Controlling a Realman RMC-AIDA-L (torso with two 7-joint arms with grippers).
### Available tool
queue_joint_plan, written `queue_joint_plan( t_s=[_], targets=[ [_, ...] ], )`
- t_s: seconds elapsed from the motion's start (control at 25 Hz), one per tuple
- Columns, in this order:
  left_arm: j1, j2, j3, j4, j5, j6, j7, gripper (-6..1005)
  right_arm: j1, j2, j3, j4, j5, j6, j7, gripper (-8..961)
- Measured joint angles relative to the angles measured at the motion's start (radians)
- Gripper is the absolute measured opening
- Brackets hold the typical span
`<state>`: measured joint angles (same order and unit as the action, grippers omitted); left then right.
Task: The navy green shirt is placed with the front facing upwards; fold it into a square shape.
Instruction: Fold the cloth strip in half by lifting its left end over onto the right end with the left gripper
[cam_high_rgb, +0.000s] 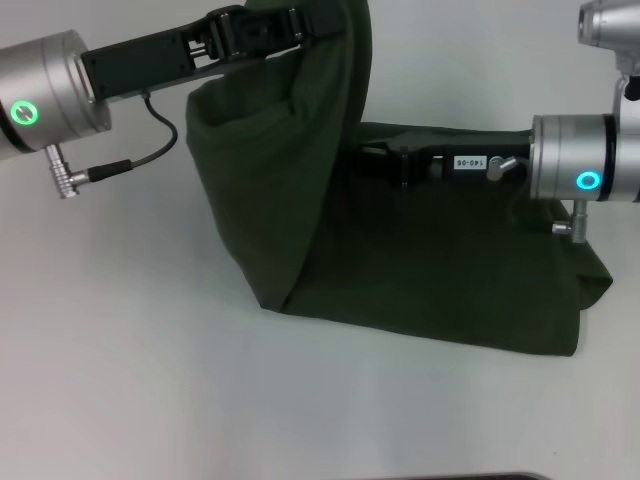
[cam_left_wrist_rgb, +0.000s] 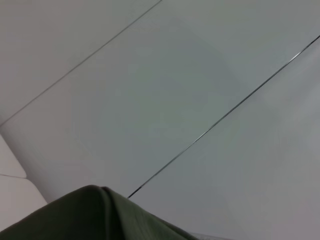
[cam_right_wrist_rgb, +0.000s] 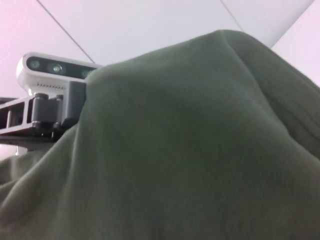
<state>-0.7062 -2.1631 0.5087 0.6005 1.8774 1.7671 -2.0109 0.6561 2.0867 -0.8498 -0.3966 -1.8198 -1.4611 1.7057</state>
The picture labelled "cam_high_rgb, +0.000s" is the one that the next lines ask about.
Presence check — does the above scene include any gripper grey cable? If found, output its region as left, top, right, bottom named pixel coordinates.
left=46, top=89, right=179, bottom=201
left=487, top=154, right=592, bottom=246

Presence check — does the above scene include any left gripper grey cable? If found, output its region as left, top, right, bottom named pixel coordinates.
left=46, top=89, right=179, bottom=201

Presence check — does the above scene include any right gripper grey cable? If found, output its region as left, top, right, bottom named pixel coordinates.
left=487, top=154, right=592, bottom=246

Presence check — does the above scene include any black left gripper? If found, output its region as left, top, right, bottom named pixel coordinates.
left=81, top=3, right=302, bottom=104

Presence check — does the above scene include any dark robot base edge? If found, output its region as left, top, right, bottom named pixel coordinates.
left=442, top=471, right=550, bottom=480

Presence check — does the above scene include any dark green printed t-shirt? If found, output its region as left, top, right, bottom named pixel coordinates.
left=184, top=0, right=615, bottom=359

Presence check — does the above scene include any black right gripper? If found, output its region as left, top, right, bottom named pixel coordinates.
left=349, top=128, right=537, bottom=194

